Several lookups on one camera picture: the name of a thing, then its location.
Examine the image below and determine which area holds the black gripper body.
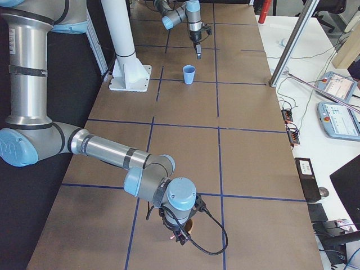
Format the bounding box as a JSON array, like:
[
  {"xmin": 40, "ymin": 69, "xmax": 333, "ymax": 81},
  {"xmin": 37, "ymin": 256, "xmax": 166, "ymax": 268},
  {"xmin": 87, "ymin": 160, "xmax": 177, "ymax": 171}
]
[
  {"xmin": 188, "ymin": 22, "xmax": 212, "ymax": 45},
  {"xmin": 159, "ymin": 193, "xmax": 207, "ymax": 239}
]

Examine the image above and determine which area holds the blue paper cup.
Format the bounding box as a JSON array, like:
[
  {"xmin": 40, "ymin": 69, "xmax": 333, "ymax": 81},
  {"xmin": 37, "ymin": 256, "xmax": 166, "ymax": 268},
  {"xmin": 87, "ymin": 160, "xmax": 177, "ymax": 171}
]
[{"xmin": 183, "ymin": 65, "xmax": 196, "ymax": 85}]

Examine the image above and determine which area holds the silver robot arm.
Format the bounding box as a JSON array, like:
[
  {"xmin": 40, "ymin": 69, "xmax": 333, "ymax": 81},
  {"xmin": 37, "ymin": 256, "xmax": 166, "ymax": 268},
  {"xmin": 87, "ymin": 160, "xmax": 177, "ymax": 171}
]
[
  {"xmin": 1, "ymin": 1, "xmax": 206, "ymax": 245},
  {"xmin": 153, "ymin": 1, "xmax": 212, "ymax": 59}
]

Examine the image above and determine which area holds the brown cylindrical cup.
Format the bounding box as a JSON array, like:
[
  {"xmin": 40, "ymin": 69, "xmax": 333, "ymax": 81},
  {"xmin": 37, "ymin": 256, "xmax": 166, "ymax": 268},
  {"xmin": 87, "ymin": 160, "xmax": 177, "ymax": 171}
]
[{"xmin": 184, "ymin": 219, "xmax": 194, "ymax": 235}]

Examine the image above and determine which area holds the white paper cup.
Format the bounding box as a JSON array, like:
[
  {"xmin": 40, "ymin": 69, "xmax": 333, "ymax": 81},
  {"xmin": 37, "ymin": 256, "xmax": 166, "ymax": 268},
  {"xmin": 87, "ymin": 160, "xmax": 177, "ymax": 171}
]
[{"xmin": 279, "ymin": 38, "xmax": 287, "ymax": 47}]

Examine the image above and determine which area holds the red cylinder bottle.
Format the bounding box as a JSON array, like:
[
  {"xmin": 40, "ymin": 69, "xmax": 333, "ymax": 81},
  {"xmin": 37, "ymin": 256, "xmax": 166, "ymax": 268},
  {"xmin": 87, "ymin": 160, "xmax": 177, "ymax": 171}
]
[{"xmin": 258, "ymin": 0, "xmax": 272, "ymax": 24}]

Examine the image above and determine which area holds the reacher grabber stick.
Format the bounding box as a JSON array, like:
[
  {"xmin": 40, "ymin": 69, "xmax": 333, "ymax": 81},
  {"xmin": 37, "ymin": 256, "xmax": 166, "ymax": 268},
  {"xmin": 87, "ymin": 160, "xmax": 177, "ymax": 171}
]
[{"xmin": 282, "ymin": 71, "xmax": 360, "ymax": 114}]

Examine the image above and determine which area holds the orange black connector board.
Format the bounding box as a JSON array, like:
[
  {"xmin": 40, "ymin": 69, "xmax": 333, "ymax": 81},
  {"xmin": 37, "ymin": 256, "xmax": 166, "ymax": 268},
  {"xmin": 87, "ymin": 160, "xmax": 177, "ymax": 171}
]
[{"xmin": 281, "ymin": 109, "xmax": 293, "ymax": 123}]

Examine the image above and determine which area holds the black power adapter box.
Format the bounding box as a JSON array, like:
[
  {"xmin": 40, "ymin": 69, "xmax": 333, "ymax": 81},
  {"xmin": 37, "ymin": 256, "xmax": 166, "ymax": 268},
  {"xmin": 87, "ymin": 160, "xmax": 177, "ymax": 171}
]
[{"xmin": 294, "ymin": 157, "xmax": 321, "ymax": 203}]

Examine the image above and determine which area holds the upper teach pendant tablet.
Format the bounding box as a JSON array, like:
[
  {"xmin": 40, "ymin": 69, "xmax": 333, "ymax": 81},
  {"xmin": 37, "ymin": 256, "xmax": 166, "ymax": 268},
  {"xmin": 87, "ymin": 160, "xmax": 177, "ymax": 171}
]
[{"xmin": 315, "ymin": 71, "xmax": 357, "ymax": 103}]

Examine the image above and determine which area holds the teach pendant tablet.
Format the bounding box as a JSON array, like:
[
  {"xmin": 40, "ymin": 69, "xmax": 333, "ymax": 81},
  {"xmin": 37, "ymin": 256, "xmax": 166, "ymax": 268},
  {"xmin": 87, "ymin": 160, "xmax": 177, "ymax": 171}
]
[
  {"xmin": 315, "ymin": 71, "xmax": 357, "ymax": 103},
  {"xmin": 317, "ymin": 102, "xmax": 359, "ymax": 141}
]

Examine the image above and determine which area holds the lower teach pendant tablet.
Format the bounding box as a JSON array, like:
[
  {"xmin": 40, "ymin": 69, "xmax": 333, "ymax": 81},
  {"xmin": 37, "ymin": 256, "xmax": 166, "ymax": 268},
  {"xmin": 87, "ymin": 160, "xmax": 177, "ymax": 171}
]
[{"xmin": 317, "ymin": 102, "xmax": 359, "ymax": 141}]

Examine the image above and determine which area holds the black laptop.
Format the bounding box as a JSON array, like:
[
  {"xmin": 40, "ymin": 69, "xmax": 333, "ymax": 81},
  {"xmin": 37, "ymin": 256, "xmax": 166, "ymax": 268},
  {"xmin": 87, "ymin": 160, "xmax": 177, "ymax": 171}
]
[{"xmin": 330, "ymin": 158, "xmax": 359, "ymax": 229}]

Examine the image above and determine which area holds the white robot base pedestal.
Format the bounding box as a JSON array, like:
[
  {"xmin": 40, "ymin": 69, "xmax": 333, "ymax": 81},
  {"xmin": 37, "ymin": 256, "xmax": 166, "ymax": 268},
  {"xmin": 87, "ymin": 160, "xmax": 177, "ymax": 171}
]
[{"xmin": 101, "ymin": 0, "xmax": 152, "ymax": 92}]

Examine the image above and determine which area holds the aluminium frame post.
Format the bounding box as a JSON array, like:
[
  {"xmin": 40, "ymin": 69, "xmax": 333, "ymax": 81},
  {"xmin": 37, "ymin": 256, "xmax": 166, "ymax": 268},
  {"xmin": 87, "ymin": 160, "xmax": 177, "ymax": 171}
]
[{"xmin": 269, "ymin": 0, "xmax": 319, "ymax": 88}]

